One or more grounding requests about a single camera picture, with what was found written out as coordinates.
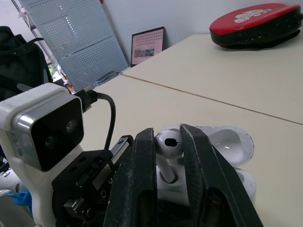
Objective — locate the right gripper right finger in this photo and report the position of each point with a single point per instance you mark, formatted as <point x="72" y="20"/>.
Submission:
<point x="203" y="170"/>

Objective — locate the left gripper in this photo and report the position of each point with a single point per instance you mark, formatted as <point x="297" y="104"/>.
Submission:
<point x="78" y="189"/>

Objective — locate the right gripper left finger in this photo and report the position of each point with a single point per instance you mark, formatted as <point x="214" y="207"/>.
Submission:
<point x="139" y="170"/>

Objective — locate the white earbud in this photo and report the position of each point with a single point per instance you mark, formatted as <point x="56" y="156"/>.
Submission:
<point x="168" y="146"/>

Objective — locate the white earbud case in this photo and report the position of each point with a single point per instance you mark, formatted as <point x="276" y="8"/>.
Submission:
<point x="234" y="146"/>

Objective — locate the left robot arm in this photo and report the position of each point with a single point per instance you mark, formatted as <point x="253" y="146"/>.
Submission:
<point x="10" y="184"/>

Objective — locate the black framed dotted board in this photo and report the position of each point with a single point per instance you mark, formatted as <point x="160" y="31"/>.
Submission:
<point x="148" y="46"/>

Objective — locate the grey perforated metal panel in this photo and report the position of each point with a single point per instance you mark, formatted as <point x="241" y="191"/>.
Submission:
<point x="78" y="42"/>

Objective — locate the robot body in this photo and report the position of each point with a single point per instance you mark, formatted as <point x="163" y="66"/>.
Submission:
<point x="16" y="61"/>

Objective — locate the red and black pouch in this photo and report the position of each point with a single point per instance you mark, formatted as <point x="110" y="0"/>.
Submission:
<point x="253" y="19"/>

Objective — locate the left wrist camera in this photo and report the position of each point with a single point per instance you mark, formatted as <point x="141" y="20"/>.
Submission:
<point x="45" y="132"/>

